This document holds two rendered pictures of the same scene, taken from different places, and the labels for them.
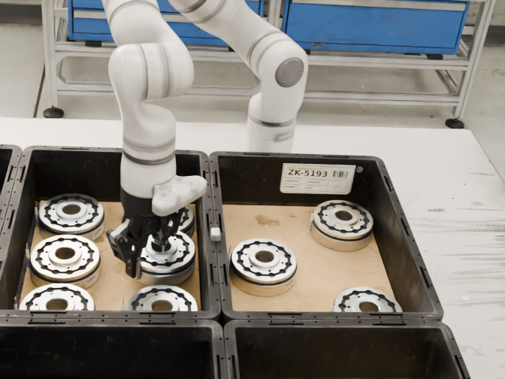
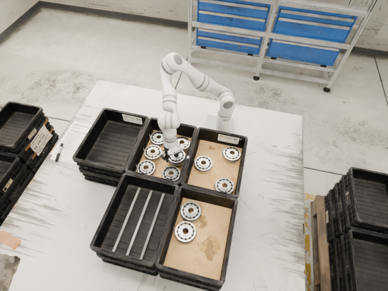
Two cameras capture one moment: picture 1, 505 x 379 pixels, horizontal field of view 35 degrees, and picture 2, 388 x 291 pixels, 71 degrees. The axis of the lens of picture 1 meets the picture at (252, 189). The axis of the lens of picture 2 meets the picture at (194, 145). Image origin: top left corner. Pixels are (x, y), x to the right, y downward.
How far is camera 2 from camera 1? 0.59 m
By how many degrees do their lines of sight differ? 24
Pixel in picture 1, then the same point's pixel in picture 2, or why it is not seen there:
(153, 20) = (171, 107)
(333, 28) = (286, 51)
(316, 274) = (217, 168)
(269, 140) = (222, 120)
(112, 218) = not seen: hidden behind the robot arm
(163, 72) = (170, 124)
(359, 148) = (260, 118)
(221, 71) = not seen: hidden behind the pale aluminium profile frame
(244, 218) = (205, 145)
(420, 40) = (319, 59)
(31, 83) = (185, 53)
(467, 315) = (265, 185)
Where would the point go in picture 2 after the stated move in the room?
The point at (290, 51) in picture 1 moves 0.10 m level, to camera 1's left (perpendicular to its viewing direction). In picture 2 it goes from (228, 99) to (212, 94)
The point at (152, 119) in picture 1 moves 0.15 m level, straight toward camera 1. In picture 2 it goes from (168, 132) to (159, 157)
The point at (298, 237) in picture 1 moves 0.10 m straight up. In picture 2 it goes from (218, 155) to (220, 145)
